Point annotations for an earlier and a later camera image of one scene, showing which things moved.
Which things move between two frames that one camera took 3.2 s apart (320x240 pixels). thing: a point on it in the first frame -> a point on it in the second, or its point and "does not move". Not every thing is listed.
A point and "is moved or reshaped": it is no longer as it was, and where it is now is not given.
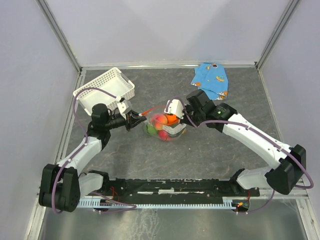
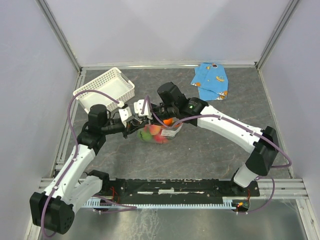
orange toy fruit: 172,119 is moved or reshaped
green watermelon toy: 150,130 -> 144,136
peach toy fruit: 159,120 is moved or reshaped
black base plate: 177,187 does not move
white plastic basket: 113,82 does not move
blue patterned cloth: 212,79 does not move
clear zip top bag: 163,127 is moved or reshaped
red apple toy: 164,135 -> 160,139
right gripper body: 185,119 -> 164,111
